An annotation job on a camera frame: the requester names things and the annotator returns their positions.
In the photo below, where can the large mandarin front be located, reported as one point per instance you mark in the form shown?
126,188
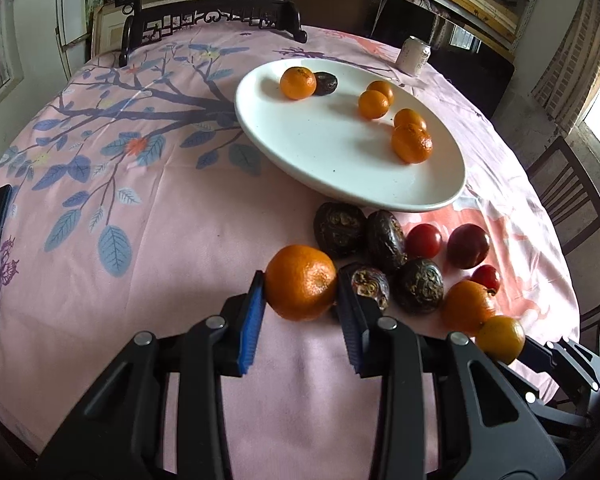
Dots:
300,283

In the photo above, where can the pink floral tablecloth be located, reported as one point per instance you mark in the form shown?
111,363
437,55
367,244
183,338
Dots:
140,205

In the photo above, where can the white drink can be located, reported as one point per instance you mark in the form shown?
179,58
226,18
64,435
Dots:
413,56

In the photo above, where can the red cherry tomato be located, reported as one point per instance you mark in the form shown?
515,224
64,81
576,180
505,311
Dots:
423,241
489,277

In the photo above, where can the yellow-orange small citrus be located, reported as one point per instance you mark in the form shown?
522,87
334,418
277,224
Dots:
502,338

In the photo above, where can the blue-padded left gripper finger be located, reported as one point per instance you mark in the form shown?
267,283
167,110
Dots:
156,411

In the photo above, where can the wooden chair right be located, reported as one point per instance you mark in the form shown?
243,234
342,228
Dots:
568,192

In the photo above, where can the dark passion fruit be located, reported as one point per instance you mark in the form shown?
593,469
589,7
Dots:
326,83
337,229
368,282
417,287
383,241

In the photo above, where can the dark red plum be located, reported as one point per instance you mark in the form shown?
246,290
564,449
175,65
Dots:
468,246

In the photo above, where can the small orange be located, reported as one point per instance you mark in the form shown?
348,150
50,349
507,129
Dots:
373,104
383,87

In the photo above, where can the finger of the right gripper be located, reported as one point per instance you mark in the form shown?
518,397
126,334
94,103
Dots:
535,389
574,368

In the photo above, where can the large orange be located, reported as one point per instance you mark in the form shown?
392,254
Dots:
412,144

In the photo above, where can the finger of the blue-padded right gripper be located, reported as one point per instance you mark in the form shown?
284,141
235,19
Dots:
446,411

